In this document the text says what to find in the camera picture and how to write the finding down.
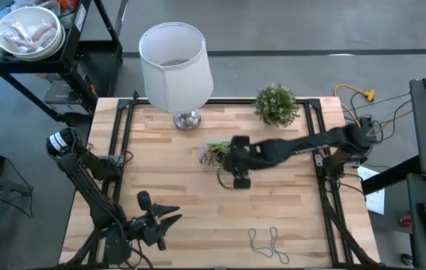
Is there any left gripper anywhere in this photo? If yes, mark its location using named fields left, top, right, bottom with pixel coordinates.
left=126, top=190, right=182, bottom=251

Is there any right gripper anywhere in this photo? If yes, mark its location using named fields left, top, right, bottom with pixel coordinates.
left=223, top=135, right=265, bottom=190

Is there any green rubber band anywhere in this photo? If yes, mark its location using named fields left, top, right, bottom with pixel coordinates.
left=207, top=140, right=233, bottom=149

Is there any large black rubber band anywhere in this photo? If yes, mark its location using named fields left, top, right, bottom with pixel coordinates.
left=199, top=148, right=225, bottom=168

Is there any long grey rubber band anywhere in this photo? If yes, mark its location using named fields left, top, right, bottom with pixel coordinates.
left=268, top=226, right=291, bottom=266

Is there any clear plastic bin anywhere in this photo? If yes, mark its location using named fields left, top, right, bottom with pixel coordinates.
left=197, top=135, right=236, bottom=173

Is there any green potted plant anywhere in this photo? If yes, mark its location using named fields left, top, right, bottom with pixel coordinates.
left=253, top=82, right=301, bottom=128

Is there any white shade silver table lamp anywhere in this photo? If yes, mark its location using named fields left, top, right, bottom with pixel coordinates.
left=138, top=21, right=215, bottom=132

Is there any white paper sheet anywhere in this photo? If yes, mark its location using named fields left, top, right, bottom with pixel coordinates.
left=357, top=164, right=386, bottom=215

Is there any black metal beam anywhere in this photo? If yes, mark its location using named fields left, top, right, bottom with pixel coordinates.
left=361, top=154, right=424, bottom=196

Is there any grey flat device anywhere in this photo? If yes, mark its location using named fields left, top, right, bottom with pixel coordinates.
left=43, top=78, right=86, bottom=113

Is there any black utility cart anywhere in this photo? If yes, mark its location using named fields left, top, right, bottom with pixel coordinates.
left=0, top=0, right=130, bottom=128

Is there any white paper label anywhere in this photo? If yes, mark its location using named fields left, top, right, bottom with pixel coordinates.
left=73, top=3, right=87, bottom=33

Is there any pink wrapped packet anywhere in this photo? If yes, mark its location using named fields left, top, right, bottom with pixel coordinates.
left=1, top=21, right=34, bottom=52
left=28, top=20, right=57, bottom=48

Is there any orange printed box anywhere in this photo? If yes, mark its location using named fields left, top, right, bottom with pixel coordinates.
left=57, top=0, right=79, bottom=11

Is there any white bowl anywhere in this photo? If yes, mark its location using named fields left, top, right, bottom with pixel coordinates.
left=0, top=5, right=66, bottom=62

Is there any black aluminium table frame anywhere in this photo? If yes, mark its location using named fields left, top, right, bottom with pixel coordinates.
left=58, top=89, right=383, bottom=269

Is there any yellow extension cord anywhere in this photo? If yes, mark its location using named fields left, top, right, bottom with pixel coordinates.
left=333, top=83, right=415, bottom=138

